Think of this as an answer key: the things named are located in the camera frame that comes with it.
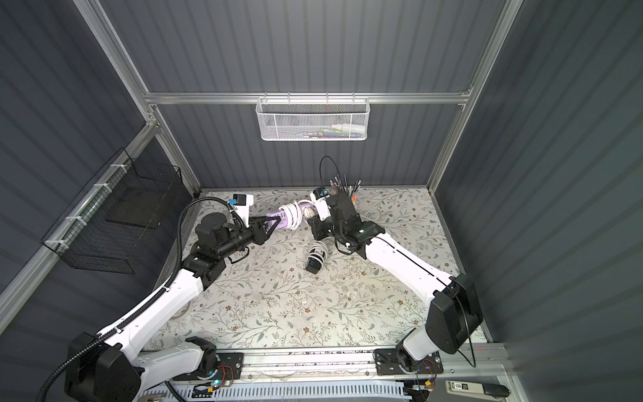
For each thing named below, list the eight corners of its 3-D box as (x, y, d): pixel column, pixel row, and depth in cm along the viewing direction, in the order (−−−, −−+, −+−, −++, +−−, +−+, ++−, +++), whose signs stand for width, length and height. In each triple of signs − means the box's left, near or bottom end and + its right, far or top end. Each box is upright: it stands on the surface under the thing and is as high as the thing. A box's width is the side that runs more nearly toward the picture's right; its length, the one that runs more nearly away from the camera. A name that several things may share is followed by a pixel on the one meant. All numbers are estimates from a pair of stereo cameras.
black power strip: (306, 274, 94) (305, 266, 89) (312, 255, 99) (311, 247, 94) (319, 276, 93) (318, 269, 89) (324, 258, 98) (324, 250, 94)
